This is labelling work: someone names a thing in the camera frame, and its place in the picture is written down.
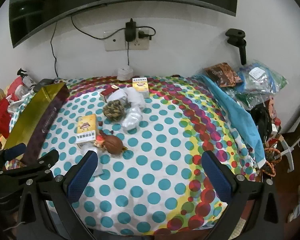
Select white plastic stand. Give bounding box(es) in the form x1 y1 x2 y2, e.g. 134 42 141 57
277 139 297 173

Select gold tin tray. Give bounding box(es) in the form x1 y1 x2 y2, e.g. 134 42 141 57
4 82 70 167

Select polka dot tablecloth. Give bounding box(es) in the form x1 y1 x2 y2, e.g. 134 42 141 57
9 75 268 233

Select red plastic bag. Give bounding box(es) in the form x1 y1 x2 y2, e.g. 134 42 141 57
7 76 23 98

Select red paper bag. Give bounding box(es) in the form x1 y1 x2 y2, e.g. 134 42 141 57
0 97 12 139

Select clear plastic jar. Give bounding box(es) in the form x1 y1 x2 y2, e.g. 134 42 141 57
15 84 28 96

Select plastic bag of packets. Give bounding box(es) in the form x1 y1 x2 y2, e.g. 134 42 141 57
230 60 288 110

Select brown snack packet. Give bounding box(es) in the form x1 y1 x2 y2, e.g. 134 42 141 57
205 62 242 87

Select crumpled white plastic bag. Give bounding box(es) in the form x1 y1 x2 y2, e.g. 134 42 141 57
7 92 34 112

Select small red box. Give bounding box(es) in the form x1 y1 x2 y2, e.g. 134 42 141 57
99 84 119 102

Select brown rope ball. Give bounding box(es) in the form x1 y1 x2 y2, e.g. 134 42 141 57
103 100 127 124

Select blue cloth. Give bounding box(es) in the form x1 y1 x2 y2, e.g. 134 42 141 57
202 75 267 163

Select clear plastic bag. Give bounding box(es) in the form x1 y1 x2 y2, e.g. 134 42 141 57
121 107 143 132

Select white wall socket plate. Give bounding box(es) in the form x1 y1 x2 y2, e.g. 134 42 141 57
104 30 150 52

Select black cable bundle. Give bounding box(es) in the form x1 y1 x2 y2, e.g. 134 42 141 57
250 104 272 143

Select black television cable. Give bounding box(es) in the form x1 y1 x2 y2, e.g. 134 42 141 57
70 16 127 40
51 21 59 78

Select black set-top box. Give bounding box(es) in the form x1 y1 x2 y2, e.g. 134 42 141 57
34 79 55 92

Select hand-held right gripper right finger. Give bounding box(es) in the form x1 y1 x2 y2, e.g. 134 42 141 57
202 150 284 240

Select black plug with cable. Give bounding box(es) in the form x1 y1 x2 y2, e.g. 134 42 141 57
137 26 156 41

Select white mesh sock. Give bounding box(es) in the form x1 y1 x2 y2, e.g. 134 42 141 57
126 88 147 109

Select orange bead string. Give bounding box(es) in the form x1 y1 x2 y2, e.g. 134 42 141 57
264 147 282 178

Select brown football toy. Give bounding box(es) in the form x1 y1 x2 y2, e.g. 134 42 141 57
95 133 129 155

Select yellow medicine box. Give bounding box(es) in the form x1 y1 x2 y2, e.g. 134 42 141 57
76 114 99 148
132 77 149 98

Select black spray bottle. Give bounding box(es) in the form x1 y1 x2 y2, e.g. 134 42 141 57
17 68 38 88

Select black wall bracket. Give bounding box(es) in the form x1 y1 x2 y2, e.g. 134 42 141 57
226 29 247 65

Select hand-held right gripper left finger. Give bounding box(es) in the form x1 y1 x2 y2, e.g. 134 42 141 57
16 150 98 240

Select black power adapter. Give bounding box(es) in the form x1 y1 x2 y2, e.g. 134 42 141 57
125 18 137 42

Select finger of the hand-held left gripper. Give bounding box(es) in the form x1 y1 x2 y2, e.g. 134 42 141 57
0 143 27 173
0 149 60 188

